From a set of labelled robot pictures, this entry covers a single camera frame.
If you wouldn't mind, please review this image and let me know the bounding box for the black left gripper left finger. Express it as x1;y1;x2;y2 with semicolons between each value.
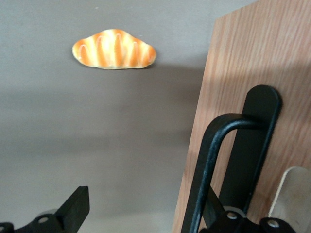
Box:
0;186;90;233

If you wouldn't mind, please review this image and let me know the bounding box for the wooden drawer with black handle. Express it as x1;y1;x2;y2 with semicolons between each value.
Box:
171;0;311;233

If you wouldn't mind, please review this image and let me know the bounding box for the orange striped toy bread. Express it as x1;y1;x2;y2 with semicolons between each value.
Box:
71;29;157;71

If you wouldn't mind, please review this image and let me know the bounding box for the silver metal plate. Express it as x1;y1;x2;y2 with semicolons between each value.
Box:
268;166;311;233

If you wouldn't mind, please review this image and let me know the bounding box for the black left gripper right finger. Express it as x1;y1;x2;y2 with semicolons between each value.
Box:
199;186;297;233

